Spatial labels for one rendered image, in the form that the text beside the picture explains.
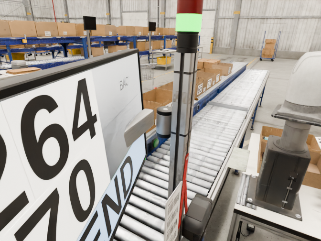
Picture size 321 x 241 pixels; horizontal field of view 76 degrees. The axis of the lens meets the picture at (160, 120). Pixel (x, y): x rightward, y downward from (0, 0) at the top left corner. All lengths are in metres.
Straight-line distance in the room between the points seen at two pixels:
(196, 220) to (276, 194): 0.67
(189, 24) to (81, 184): 0.33
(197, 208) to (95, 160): 0.45
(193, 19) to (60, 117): 0.30
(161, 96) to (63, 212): 1.92
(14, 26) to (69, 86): 5.72
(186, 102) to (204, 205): 0.38
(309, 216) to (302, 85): 0.67
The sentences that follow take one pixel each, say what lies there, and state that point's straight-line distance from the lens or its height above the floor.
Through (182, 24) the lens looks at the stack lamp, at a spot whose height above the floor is 1.60.
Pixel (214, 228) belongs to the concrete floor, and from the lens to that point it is 2.12.
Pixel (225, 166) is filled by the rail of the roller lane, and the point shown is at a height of 0.73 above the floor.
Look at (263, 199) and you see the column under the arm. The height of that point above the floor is 0.77.
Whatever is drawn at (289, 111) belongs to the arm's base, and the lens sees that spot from 1.09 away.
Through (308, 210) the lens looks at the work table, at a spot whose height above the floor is 0.75.
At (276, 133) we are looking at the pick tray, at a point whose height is 0.80.
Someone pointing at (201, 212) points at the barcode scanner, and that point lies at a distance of 0.70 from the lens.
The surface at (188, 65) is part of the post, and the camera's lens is 0.44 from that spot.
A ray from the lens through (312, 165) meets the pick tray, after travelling 1.80.
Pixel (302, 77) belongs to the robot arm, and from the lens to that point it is 1.06.
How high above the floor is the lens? 1.59
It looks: 23 degrees down
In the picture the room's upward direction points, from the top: 1 degrees clockwise
